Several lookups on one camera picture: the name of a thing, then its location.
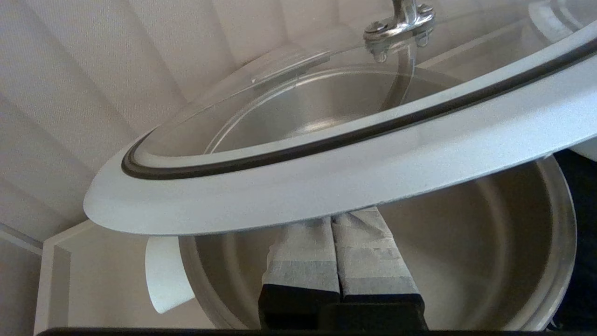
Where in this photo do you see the paper-wrapped left gripper left finger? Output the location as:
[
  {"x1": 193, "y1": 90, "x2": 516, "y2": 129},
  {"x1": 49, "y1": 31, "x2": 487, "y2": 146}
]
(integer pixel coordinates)
[{"x1": 259, "y1": 217, "x2": 341, "y2": 329}]

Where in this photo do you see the paper-wrapped left gripper right finger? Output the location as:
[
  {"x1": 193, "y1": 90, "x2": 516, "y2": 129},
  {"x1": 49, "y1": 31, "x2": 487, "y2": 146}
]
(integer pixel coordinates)
[{"x1": 332, "y1": 207, "x2": 425, "y2": 306}]

